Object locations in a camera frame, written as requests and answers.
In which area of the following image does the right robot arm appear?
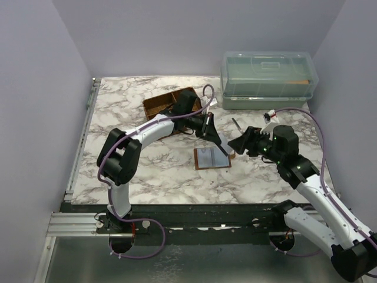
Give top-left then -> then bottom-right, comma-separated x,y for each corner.
228,125 -> 376,282

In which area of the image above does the white black-striped credit card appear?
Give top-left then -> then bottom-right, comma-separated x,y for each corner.
219,133 -> 235,155

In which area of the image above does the brown leather card holder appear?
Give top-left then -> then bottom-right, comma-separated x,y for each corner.
194,147 -> 232,170

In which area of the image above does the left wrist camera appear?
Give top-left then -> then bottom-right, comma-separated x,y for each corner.
206,98 -> 218,107

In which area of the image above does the clear lidded plastic box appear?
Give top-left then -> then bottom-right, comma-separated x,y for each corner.
220,51 -> 319,110

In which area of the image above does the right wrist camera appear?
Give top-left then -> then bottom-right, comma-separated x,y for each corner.
261,110 -> 280,134

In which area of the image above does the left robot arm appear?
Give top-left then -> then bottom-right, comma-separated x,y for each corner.
97,90 -> 232,233

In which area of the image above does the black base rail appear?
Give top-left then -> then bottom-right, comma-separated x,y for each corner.
60,202 -> 318,245

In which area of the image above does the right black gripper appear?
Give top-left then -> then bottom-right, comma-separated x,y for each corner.
227,126 -> 283,164

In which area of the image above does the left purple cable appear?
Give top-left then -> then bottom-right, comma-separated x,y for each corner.
97,84 -> 215,260

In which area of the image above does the aluminium side rail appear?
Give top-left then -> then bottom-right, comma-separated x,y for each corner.
63,78 -> 102,202

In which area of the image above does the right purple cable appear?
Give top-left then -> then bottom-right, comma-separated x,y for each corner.
273,107 -> 377,257

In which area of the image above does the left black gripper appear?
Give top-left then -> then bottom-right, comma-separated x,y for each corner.
184,112 -> 221,144

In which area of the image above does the brown woven basket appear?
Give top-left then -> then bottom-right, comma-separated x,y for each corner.
142,87 -> 204,142

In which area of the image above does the purple cable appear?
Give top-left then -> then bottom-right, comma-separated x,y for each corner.
97,84 -> 215,260
273,107 -> 377,257

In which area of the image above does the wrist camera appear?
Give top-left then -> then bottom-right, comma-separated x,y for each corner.
206,98 -> 218,107
261,110 -> 280,134

